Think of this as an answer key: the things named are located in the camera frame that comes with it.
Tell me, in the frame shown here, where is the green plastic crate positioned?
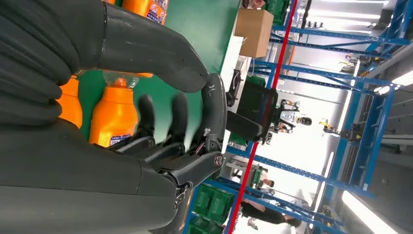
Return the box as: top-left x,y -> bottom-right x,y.
193,184 -> 235,224
186,215 -> 224,234

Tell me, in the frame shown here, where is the black bag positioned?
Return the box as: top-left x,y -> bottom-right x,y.
225,111 -> 263,142

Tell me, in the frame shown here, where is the black handheld controller with screen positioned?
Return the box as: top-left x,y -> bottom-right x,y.
225,69 -> 243,108

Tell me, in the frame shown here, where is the white table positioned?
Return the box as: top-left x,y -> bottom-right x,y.
221,35 -> 244,154

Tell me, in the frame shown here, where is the white humanoid robot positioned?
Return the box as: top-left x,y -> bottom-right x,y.
274,100 -> 312,135

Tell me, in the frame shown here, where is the brown cardboard box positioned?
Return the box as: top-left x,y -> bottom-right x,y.
234,8 -> 274,58

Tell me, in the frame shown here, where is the red pole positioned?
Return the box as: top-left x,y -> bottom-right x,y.
227,0 -> 299,234

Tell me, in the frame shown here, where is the blue metal rack frame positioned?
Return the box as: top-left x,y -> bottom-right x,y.
182,0 -> 413,234

